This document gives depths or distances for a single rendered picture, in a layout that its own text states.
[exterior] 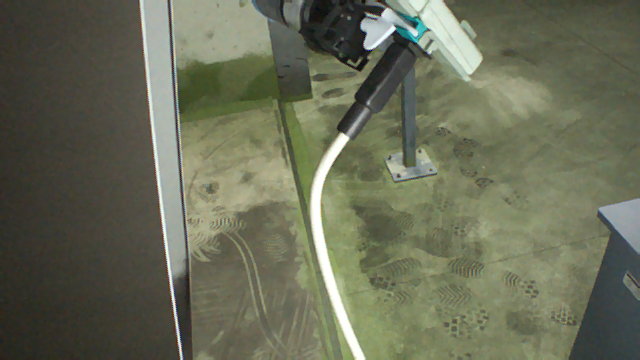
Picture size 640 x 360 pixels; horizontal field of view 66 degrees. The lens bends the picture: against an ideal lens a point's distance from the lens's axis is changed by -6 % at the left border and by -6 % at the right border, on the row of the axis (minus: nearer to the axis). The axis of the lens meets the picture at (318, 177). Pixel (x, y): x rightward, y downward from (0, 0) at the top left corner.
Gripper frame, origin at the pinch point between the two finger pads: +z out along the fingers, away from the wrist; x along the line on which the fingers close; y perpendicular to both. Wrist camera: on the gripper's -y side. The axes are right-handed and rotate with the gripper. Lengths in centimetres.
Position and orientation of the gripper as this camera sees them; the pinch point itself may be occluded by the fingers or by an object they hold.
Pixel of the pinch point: (419, 35)
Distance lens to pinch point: 69.8
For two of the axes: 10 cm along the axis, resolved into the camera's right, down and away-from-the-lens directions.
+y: -5.9, 8.1, 0.6
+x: -5.8, -3.8, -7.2
